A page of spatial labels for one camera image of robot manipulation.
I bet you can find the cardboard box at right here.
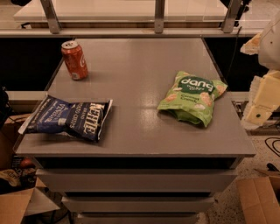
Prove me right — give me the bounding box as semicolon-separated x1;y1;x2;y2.
236;170;280;224

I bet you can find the cardboard box at left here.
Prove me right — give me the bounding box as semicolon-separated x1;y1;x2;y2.
0;114;60;224

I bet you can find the metal railing frame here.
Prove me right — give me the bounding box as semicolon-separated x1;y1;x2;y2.
0;0;263;38

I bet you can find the blue kettle chips bag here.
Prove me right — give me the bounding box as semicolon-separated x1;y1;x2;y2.
18;95;113;142

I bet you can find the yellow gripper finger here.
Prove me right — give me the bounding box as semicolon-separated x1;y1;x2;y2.
242;70;280;126
240;33;261;55

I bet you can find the green rice chip bag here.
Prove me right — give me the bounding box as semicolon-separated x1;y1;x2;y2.
157;71;228;128

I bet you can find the cardboard box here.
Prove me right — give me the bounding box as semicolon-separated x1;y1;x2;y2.
236;170;280;224
0;114;60;224

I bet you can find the red coke can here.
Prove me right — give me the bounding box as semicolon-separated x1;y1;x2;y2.
61;40;88;81

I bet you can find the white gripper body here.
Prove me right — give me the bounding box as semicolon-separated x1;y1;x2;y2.
258;11;280;70

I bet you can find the grey drawer cabinet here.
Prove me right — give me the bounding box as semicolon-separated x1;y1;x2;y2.
17;38;256;224

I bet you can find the black cable on floor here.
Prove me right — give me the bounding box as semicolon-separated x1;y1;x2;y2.
264;136;280;158

